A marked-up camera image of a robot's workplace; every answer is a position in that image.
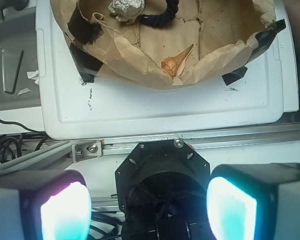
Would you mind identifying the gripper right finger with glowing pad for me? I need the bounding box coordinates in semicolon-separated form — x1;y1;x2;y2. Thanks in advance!
206;163;300;240

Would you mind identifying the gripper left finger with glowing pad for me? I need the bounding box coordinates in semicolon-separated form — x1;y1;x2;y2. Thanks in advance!
0;170;92;240

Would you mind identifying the black hex key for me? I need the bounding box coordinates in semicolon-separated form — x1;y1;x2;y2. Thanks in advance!
1;49;24;95

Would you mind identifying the tan spiral seashell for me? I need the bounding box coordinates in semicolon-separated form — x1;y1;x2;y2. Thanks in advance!
161;44;194;78

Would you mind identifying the brown paper bag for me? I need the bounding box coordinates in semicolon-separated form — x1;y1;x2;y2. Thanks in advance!
50;0;285;90

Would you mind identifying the crumpled white paper ball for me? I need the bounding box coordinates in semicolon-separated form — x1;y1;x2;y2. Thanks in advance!
107;0;145;24

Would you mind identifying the aluminium frame rail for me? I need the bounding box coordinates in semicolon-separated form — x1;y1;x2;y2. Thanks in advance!
0;122;300;191

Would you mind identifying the metal corner bracket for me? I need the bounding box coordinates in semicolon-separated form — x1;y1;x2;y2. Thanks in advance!
71;140;103;163

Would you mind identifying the black cables bundle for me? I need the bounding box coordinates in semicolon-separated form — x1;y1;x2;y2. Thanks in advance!
0;112;51;167

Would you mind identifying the black octagonal mount plate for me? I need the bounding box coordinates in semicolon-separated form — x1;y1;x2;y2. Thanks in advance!
114;138;211;214

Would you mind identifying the dark blue twisted rope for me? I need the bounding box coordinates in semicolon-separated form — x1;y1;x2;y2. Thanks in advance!
139;0;180;27

